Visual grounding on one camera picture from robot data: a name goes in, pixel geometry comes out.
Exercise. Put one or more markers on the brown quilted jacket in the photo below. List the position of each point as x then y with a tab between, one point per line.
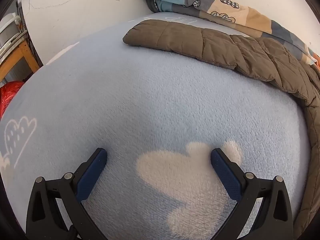
225	47

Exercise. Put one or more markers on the light blue cloud-print blanket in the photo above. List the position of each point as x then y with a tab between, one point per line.
140	100

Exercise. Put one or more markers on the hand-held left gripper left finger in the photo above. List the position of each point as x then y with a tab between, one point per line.
91	170

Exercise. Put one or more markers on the red plastic bag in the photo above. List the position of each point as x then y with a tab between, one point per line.
8	97

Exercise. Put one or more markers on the patchwork quilt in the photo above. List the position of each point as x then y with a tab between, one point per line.
200	0

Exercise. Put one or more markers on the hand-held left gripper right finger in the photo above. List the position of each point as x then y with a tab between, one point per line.
226	172

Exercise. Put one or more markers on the white plastic container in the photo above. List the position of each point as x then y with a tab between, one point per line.
7	28

